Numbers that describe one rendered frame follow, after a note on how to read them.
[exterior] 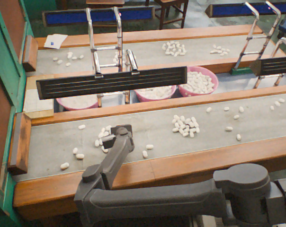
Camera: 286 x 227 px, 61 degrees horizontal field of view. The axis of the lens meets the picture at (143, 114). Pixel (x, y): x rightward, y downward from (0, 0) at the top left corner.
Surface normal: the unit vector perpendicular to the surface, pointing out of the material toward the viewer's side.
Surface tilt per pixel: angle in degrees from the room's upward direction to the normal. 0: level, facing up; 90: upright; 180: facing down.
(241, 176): 41
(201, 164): 0
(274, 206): 56
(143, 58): 0
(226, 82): 0
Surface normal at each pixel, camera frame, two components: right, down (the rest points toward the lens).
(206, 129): 0.07, -0.66
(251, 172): -0.25, -0.95
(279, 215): -0.14, 0.24
